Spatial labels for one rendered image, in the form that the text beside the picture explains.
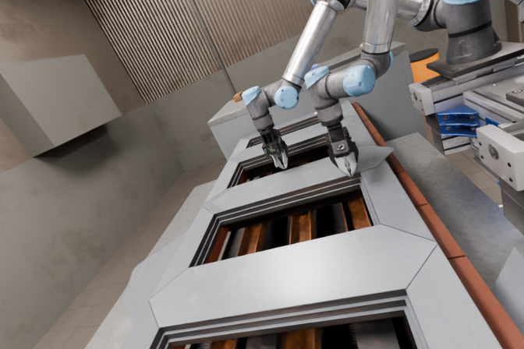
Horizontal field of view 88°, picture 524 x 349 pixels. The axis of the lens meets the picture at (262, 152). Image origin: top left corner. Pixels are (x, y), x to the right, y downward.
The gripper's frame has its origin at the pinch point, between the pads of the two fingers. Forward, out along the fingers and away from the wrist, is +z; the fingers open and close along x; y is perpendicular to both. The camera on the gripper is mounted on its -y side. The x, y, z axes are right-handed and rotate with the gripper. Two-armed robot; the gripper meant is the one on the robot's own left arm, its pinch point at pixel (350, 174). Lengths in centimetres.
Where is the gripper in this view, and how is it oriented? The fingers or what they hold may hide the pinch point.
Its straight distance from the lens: 94.2
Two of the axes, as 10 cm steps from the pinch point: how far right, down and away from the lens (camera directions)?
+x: -9.1, 3.1, 2.8
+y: 1.4, -4.1, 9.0
